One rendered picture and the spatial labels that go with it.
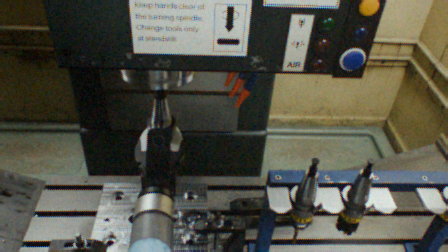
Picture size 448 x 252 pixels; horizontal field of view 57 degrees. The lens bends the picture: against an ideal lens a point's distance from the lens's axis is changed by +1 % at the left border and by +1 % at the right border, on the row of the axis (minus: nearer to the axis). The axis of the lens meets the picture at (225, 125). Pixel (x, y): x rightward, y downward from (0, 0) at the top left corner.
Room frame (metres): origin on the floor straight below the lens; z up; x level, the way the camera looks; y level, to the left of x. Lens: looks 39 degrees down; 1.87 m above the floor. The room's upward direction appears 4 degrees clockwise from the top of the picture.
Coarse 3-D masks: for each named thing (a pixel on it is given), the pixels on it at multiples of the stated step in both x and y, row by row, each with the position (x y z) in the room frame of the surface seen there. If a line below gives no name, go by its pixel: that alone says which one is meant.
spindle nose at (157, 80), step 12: (120, 72) 0.66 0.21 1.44; (132, 72) 0.63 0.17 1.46; (144, 72) 0.62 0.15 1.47; (156, 72) 0.62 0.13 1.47; (168, 72) 0.63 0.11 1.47; (180, 72) 0.64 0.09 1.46; (192, 72) 0.67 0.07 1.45; (132, 84) 0.64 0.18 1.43; (144, 84) 0.63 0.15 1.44; (156, 84) 0.63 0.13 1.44; (168, 84) 0.63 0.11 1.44; (180, 84) 0.64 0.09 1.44
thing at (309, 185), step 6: (306, 174) 0.58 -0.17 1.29; (306, 180) 0.57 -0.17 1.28; (312, 180) 0.57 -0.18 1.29; (300, 186) 0.58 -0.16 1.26; (306, 186) 0.57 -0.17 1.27; (312, 186) 0.57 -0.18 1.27; (300, 192) 0.57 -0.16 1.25; (306, 192) 0.56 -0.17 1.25; (312, 192) 0.56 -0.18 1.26; (300, 198) 0.57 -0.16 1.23; (306, 198) 0.56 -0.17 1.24; (312, 198) 0.56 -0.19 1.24; (306, 204) 0.56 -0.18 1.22
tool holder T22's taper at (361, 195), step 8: (360, 176) 0.59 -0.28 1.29; (352, 184) 0.60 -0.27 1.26; (360, 184) 0.58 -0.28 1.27; (368, 184) 0.58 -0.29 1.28; (352, 192) 0.58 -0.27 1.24; (360, 192) 0.58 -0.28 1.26; (368, 192) 0.58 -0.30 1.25; (352, 200) 0.58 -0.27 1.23; (360, 200) 0.57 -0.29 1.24; (368, 200) 0.58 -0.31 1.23
